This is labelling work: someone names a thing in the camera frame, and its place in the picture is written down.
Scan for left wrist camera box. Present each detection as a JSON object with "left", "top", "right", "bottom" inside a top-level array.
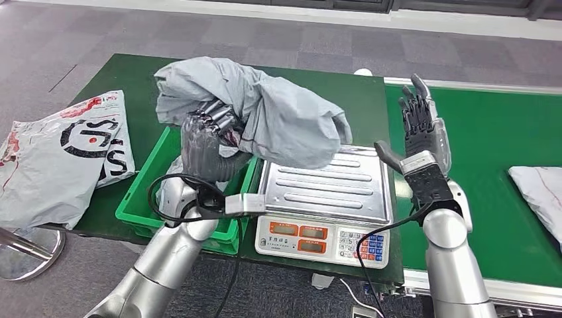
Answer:
[{"left": 225, "top": 193, "right": 267, "bottom": 216}]

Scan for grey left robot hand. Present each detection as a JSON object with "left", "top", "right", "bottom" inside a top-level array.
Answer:
[{"left": 180, "top": 99, "right": 253, "bottom": 183}]

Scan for white table foot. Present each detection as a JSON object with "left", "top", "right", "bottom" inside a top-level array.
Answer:
[{"left": 310, "top": 272, "right": 335, "bottom": 291}]

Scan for green plastic crate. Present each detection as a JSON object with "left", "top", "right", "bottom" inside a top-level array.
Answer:
[{"left": 115, "top": 125, "right": 260, "bottom": 256}]

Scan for conveyor connector block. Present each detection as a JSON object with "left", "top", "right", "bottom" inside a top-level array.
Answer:
[{"left": 362, "top": 283, "right": 390, "bottom": 299}]

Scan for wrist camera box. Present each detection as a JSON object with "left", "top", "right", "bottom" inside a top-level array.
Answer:
[
  {"left": 225, "top": 193, "right": 267, "bottom": 216},
  {"left": 399, "top": 150, "right": 455, "bottom": 207}
]

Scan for white printed mailer bag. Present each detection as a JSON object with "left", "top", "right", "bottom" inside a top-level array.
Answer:
[{"left": 59, "top": 89, "right": 136, "bottom": 189}]

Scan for large grey logo mailer bag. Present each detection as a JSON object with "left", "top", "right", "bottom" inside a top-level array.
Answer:
[{"left": 0, "top": 116, "right": 121, "bottom": 231}]

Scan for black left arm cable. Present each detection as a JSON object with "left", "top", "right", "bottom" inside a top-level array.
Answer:
[{"left": 146, "top": 173, "right": 247, "bottom": 318}]

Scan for grey parcel bag red print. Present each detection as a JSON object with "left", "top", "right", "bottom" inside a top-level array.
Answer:
[{"left": 153, "top": 56, "right": 353, "bottom": 171}]

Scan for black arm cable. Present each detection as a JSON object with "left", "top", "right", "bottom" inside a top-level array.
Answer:
[
  {"left": 146, "top": 173, "right": 247, "bottom": 318},
  {"left": 355, "top": 203, "right": 433, "bottom": 318}
]

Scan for white scale with steel tray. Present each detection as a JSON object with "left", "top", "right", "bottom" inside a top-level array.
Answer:
[{"left": 254, "top": 144, "right": 394, "bottom": 270}]

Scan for white power cable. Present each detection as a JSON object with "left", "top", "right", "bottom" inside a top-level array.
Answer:
[{"left": 340, "top": 278, "right": 383, "bottom": 318}]

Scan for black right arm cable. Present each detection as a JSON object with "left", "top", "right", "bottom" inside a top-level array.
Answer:
[{"left": 355, "top": 203, "right": 433, "bottom": 318}]

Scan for green conveyor belt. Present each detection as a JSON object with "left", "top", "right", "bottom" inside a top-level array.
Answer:
[{"left": 383, "top": 76, "right": 562, "bottom": 310}]

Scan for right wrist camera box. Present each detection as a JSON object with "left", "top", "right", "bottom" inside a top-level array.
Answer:
[{"left": 399, "top": 150, "right": 455, "bottom": 207}]

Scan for round chrome stand base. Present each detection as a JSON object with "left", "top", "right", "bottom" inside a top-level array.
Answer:
[{"left": 0, "top": 227, "right": 67, "bottom": 282}]

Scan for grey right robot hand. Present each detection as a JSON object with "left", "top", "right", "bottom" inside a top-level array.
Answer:
[{"left": 374, "top": 74, "right": 453, "bottom": 176}]

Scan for grey parcel bag red line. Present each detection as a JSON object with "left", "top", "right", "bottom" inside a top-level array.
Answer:
[{"left": 508, "top": 166, "right": 562, "bottom": 253}]

